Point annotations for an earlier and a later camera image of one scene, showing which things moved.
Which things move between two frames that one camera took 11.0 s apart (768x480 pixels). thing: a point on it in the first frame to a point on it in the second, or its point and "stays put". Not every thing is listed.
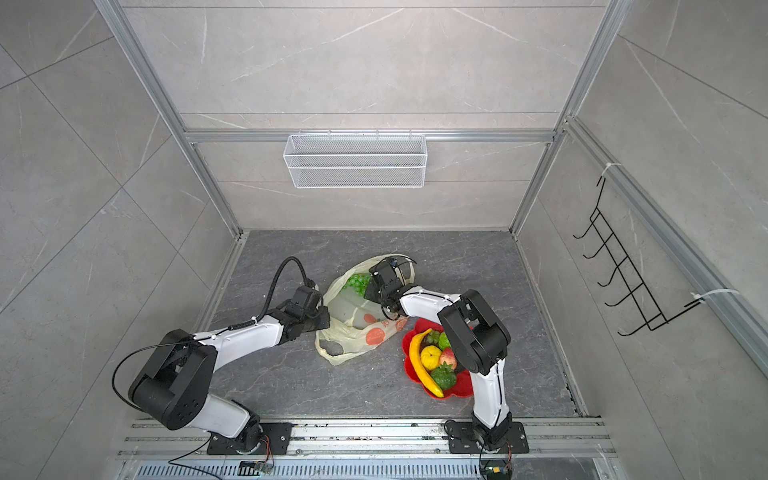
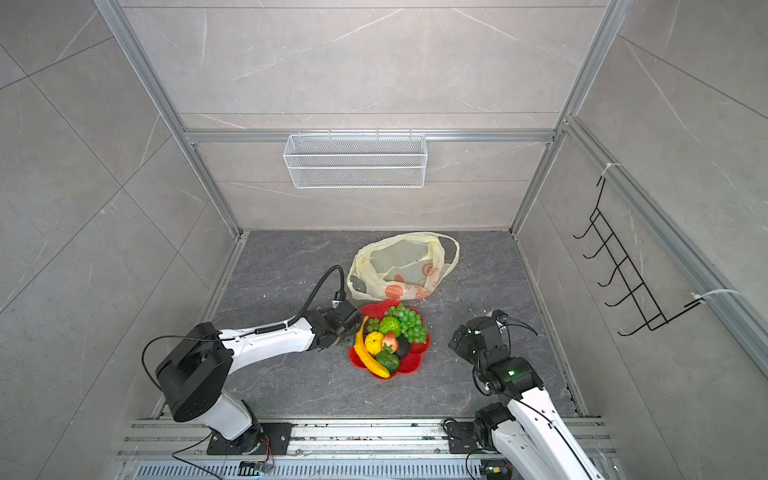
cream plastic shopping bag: (355, 322) to (405, 266)
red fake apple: (448, 356) to (390, 339)
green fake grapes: (359, 281) to (411, 323)
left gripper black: (326, 316) to (351, 337)
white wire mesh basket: (356, 161) stays put
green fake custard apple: (443, 341) to (390, 324)
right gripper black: (370, 291) to (461, 340)
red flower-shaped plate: (464, 381) to (412, 362)
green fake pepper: (444, 376) to (388, 358)
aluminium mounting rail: (379, 441) stays put
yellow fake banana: (418, 365) to (359, 348)
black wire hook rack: (621, 262) stays put
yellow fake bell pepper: (430, 356) to (374, 342)
